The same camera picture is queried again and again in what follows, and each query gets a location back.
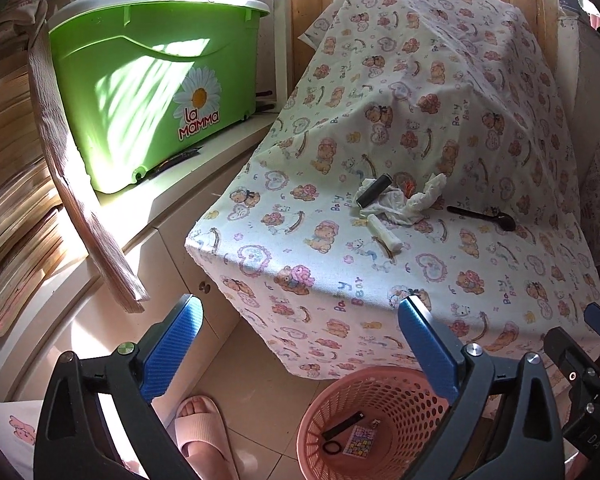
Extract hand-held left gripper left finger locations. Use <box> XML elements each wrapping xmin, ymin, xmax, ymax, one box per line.
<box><xmin>32</xmin><ymin>294</ymin><xmax>204</xmax><ymax>480</ymax></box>

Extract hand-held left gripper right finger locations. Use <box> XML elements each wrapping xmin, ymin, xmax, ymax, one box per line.
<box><xmin>397</xmin><ymin>296</ymin><xmax>566</xmax><ymax>480</ymax></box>

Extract pink plastic basket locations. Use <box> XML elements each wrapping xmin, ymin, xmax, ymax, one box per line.
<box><xmin>296</xmin><ymin>366</ymin><xmax>491</xmax><ymax>480</ymax></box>

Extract black strip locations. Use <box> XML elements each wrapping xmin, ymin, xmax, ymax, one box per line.
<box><xmin>322</xmin><ymin>412</ymin><xmax>366</xmax><ymax>438</ymax></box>

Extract colourful small packet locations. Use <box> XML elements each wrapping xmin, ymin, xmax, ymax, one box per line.
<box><xmin>347</xmin><ymin>425</ymin><xmax>376</xmax><ymax>457</ymax></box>

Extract white paper roll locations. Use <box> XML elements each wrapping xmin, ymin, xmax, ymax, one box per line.
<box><xmin>367</xmin><ymin>214</ymin><xmax>403</xmax><ymax>251</ymax></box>

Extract black plastic spoon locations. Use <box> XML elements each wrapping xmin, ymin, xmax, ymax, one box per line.
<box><xmin>447</xmin><ymin>205</ymin><xmax>517</xmax><ymax>233</ymax></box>

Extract black cylinder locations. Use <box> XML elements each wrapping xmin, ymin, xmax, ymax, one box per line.
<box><xmin>357</xmin><ymin>175</ymin><xmax>393</xmax><ymax>207</ymax></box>

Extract person's left foot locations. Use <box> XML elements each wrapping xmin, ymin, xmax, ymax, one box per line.
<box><xmin>180</xmin><ymin>396</ymin><xmax>221</xmax><ymax>428</ymax></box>

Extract pink slipper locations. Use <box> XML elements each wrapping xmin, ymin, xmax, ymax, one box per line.
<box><xmin>174</xmin><ymin>395</ymin><xmax>241</xmax><ymax>480</ymax></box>

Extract white cabinet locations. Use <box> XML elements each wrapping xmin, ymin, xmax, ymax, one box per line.
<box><xmin>0</xmin><ymin>110</ymin><xmax>288</xmax><ymax>411</ymax></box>

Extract printed pajama pants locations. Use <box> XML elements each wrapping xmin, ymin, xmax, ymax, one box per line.
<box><xmin>0</xmin><ymin>397</ymin><xmax>46</xmax><ymax>480</ymax></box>

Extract dark thin tool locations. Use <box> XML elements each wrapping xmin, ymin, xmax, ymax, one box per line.
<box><xmin>135</xmin><ymin>145</ymin><xmax>203</xmax><ymax>181</ymax></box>

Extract bear print tablecloth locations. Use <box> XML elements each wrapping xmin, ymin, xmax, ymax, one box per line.
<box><xmin>185</xmin><ymin>0</ymin><xmax>600</xmax><ymax>378</ymax></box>

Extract green plastic bucket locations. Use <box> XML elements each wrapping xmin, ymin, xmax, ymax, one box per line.
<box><xmin>47</xmin><ymin>0</ymin><xmax>271</xmax><ymax>195</ymax></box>

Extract white shelf unit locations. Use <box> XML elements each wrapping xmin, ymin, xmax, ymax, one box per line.
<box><xmin>215</xmin><ymin>0</ymin><xmax>293</xmax><ymax>106</ymax></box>

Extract beige crumpled cloth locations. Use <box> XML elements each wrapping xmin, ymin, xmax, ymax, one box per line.
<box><xmin>0</xmin><ymin>0</ymin><xmax>48</xmax><ymax>51</ymax></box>

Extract wooden door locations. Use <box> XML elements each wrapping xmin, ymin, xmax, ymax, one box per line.
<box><xmin>290</xmin><ymin>0</ymin><xmax>561</xmax><ymax>61</ymax></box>

